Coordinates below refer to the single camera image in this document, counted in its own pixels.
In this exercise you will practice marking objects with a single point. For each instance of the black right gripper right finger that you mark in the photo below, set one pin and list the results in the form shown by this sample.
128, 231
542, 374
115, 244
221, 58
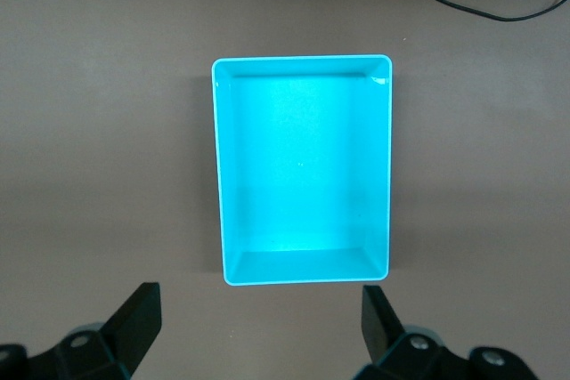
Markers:
387, 344

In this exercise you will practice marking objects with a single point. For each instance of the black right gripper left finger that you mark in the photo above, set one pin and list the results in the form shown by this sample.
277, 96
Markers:
133, 335

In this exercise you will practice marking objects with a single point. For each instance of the turquoise plastic bin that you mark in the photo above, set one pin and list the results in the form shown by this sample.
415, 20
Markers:
303, 166

